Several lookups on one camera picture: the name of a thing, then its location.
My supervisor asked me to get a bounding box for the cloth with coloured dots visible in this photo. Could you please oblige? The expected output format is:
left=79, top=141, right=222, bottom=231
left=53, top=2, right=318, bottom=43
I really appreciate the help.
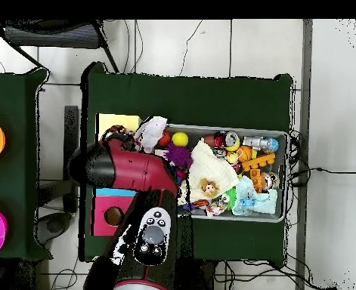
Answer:
left=100, top=116, right=169, bottom=154

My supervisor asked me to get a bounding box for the silver mesh bin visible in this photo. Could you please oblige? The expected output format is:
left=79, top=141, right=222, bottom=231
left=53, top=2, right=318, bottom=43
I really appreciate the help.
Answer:
left=165, top=122, right=289, bottom=224

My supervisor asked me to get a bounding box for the wooden box with three holes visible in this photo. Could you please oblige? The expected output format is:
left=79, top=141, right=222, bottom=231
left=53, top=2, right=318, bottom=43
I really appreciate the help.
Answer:
left=91, top=113, right=143, bottom=238

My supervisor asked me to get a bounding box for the purple spiky ball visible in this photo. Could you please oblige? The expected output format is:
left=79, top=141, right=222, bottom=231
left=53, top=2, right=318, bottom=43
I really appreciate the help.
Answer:
left=163, top=143, right=193, bottom=169

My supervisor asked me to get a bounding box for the yellow ball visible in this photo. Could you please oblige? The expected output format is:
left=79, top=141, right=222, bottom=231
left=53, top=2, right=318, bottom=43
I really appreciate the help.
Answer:
left=171, top=131, right=190, bottom=148

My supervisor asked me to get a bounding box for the red ball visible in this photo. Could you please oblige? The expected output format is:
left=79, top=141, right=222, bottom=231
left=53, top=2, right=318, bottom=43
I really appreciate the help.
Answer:
left=159, top=131, right=172, bottom=147

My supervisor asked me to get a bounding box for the cream waffle cloth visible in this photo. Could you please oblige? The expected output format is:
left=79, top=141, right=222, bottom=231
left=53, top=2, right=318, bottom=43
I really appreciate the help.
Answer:
left=180, top=138, right=240, bottom=206

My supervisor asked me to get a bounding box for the brown monkey plush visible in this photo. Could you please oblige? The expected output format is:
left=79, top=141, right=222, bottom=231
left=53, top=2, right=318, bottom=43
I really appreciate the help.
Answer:
left=199, top=177, right=220, bottom=199

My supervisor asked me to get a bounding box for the black soda can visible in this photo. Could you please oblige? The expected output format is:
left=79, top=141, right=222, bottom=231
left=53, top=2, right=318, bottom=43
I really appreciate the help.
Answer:
left=222, top=130, right=241, bottom=149

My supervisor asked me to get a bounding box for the dark green table cloth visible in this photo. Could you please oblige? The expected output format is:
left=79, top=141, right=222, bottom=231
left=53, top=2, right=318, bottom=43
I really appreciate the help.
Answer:
left=80, top=61, right=293, bottom=267
left=0, top=67, right=53, bottom=261

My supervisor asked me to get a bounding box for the orange toy basketball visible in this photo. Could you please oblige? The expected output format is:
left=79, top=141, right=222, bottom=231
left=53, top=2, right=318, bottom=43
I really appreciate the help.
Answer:
left=236, top=145, right=254, bottom=163

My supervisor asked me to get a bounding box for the orange toy brick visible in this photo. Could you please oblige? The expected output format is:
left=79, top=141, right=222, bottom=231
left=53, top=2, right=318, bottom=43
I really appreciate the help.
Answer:
left=249, top=168, right=263, bottom=194

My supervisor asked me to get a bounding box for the mint green cloth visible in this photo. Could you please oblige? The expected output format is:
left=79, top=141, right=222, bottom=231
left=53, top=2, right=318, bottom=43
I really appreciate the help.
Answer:
left=231, top=175, right=279, bottom=216

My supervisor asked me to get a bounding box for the black panel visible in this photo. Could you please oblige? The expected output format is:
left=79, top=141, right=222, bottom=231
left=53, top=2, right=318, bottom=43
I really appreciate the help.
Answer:
left=63, top=105, right=79, bottom=212

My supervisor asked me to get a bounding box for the black mesh chair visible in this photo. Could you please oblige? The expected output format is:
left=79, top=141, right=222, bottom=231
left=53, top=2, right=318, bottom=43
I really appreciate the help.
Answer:
left=0, top=19, right=120, bottom=74

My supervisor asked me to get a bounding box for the black cable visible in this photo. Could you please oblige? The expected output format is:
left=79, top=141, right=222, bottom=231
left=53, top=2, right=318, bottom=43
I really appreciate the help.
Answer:
left=289, top=166, right=356, bottom=179

